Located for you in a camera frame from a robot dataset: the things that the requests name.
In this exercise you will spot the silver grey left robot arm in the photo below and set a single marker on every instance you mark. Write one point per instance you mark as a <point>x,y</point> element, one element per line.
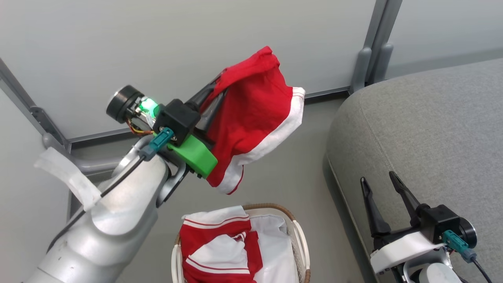
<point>118,220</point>

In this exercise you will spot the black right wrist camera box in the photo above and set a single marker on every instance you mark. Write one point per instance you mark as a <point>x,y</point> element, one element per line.
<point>442,222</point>

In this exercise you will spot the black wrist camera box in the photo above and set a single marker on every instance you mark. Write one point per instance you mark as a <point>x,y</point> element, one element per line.
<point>442,222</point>
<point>177,118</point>

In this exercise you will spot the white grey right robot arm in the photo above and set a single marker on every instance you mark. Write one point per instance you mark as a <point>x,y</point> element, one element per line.
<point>436,273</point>

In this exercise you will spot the grey double partition post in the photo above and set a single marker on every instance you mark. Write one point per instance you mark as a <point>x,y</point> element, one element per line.
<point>375,39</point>

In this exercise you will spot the grey corner partition post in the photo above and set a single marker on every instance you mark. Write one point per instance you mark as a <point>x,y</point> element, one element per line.
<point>23,102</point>

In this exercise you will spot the red shorts with white trim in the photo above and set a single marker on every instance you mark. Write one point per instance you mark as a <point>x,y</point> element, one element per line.
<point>255,110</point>

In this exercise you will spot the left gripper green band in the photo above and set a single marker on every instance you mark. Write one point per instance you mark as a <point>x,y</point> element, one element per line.
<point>194,155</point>

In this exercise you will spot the white laundry basket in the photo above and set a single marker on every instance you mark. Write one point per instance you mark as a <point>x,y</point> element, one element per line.
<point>302,251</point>

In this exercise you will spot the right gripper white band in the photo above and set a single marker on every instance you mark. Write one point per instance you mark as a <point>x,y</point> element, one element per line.
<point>401,249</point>

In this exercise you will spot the grey fabric sofa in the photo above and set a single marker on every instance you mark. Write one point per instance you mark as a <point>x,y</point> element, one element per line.
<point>432,137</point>

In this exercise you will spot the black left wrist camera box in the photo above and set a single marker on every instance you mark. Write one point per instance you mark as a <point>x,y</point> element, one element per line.
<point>177,118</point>

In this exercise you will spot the white fabric basket liner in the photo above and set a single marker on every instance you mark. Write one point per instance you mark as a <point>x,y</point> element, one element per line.
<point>275,255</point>

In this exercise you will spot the red and white striped jersey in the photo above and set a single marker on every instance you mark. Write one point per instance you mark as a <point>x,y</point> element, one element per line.
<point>200,236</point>

